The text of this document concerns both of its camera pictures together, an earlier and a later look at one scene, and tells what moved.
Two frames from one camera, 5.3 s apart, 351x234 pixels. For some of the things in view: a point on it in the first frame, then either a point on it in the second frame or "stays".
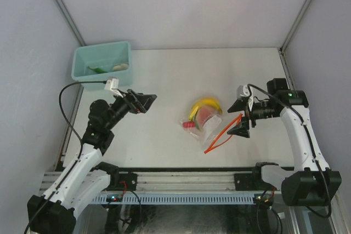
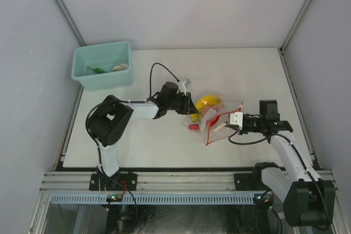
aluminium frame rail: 158,181 stays
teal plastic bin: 101,62 stays
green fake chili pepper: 97,70 stays
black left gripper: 146,101 -> 188,107
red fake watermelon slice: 203,114 -> 214,120
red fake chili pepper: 188,124 -> 193,126
